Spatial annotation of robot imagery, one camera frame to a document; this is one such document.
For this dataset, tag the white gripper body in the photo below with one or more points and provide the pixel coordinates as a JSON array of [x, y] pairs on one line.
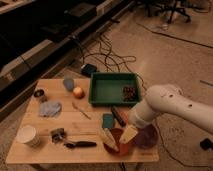
[[141, 115]]

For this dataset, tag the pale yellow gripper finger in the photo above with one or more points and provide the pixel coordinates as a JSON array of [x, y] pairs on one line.
[[129, 133]]

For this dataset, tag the pale yellow banana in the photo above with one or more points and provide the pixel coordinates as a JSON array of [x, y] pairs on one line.
[[107, 137]]

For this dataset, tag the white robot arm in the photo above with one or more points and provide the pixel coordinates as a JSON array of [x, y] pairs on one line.
[[167, 98]]

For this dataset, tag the green plastic tray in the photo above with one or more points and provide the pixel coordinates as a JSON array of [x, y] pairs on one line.
[[106, 89]]

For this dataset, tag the orange bowl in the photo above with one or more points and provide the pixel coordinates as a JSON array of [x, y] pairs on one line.
[[124, 149]]

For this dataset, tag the purple bowl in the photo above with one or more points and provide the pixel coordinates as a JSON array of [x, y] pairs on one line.
[[146, 137]]

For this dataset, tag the dark grapes bunch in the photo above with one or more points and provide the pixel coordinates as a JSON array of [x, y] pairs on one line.
[[129, 93]]

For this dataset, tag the teal sponge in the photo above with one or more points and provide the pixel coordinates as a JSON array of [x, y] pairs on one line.
[[108, 121]]

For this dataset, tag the wooden spoon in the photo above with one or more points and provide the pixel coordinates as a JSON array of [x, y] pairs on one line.
[[80, 110]]

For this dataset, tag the orange apple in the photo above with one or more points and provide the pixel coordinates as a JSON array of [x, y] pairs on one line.
[[78, 92]]

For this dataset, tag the wooden table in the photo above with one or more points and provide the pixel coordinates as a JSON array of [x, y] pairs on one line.
[[77, 127]]

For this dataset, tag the black object on floor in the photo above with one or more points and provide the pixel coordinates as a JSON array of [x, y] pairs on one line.
[[206, 144]]

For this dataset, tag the small metal clip toy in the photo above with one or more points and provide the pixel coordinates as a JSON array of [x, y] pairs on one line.
[[58, 135]]

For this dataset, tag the black power box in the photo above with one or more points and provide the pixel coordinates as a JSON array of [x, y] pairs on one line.
[[88, 69]]

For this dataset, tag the blue grey cup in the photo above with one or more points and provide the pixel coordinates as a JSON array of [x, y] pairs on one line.
[[68, 84]]

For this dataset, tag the blue crumpled cloth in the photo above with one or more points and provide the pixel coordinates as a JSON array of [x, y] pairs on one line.
[[49, 109]]

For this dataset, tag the small metal tin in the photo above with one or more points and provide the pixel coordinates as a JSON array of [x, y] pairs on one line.
[[40, 95]]

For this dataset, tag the white paper cup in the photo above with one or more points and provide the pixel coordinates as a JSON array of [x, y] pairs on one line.
[[27, 135]]

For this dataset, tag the office chair base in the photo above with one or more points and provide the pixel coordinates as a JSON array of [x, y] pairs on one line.
[[172, 6]]

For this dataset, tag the black handled utensil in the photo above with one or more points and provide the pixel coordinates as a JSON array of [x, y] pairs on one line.
[[71, 145]]

